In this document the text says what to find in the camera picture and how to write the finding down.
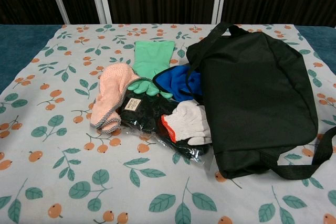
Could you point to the pink knitted cloth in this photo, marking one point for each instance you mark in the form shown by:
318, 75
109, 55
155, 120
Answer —
113, 85

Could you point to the black gloves in clear packet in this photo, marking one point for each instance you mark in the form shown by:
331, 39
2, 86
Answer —
141, 119

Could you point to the green rubber glove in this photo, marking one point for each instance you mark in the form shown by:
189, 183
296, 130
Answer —
149, 58

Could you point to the blue mitt with black trim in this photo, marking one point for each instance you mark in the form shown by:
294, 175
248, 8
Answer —
176, 79

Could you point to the floral print tablecloth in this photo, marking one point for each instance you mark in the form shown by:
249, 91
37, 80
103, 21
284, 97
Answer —
52, 195

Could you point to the black fabric shoulder bag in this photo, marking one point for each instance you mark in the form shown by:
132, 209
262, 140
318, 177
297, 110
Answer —
257, 90

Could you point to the white cotton glove orange cuff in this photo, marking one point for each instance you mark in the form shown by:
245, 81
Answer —
189, 121

